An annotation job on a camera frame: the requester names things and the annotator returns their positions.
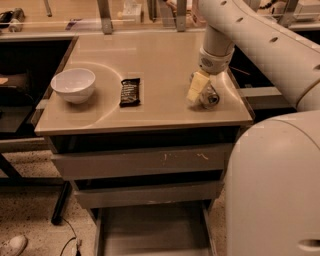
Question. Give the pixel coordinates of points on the Red Bull can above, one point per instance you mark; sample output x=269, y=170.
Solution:
x=209, y=98

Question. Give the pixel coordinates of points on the grey cabinet with beige top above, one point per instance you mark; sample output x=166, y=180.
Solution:
x=163, y=62

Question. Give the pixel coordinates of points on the black table leg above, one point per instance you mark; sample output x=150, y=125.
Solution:
x=60, y=204

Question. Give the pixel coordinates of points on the white shoe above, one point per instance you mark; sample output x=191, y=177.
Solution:
x=14, y=246

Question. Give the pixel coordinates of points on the black snack bar wrapper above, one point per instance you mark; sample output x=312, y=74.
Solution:
x=130, y=92

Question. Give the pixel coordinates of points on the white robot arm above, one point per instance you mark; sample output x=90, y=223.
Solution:
x=272, y=184

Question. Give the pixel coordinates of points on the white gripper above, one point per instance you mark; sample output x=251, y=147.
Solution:
x=216, y=64

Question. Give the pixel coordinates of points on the grey top drawer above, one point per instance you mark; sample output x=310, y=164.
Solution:
x=144, y=161

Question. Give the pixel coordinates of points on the grey middle drawer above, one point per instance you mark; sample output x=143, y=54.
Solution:
x=148, y=195

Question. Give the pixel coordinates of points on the grey open bottom drawer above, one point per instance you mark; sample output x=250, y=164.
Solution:
x=177, y=229

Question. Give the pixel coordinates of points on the white bowl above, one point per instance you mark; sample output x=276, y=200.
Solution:
x=74, y=85

